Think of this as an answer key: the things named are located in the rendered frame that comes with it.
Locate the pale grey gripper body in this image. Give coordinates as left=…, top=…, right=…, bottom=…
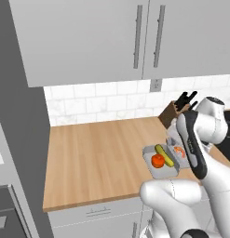
left=166, top=119, right=183, bottom=147

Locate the orange pink shrimp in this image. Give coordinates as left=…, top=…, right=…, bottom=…
left=173, top=146, right=187, bottom=159

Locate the yellow green cucumber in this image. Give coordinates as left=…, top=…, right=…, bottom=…
left=154, top=143, right=176, bottom=168

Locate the grey meat container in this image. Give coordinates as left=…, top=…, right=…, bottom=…
left=165, top=138, right=193, bottom=170

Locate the grey vegetable container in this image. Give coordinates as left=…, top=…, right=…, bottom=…
left=142, top=143, right=182, bottom=179

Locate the orange squash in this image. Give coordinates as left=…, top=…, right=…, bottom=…
left=150, top=153, right=166, bottom=169

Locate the wooden knife block with knives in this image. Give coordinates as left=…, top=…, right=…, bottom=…
left=158, top=90, right=199, bottom=130

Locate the white base cupboard door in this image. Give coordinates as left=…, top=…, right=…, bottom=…
left=51, top=217, right=142, bottom=238

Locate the white drawer front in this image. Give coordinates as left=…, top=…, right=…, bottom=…
left=47, top=196, right=146, bottom=230

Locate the grey tall cabinet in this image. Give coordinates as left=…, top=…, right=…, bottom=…
left=0, top=0, right=56, bottom=238

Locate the dark built-in oven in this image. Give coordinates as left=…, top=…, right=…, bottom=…
left=0, top=184, right=29, bottom=238

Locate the grey wall socket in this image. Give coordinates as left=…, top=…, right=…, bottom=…
left=150, top=78, right=163, bottom=93

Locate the grey bar cupboard handle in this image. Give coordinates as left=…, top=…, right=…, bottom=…
left=132, top=4, right=143, bottom=70
left=153, top=4, right=167, bottom=69

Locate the narrow grey wall cupboard door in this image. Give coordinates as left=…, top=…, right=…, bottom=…
left=142, top=0, right=230, bottom=81

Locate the silver base cupboard handle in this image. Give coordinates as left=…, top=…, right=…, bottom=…
left=131, top=221, right=139, bottom=238

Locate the silver drawer handle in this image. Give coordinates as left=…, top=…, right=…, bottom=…
left=86, top=207, right=112, bottom=218

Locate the wide grey wall cupboard door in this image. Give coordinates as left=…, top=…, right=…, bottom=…
left=8, top=0, right=151, bottom=88

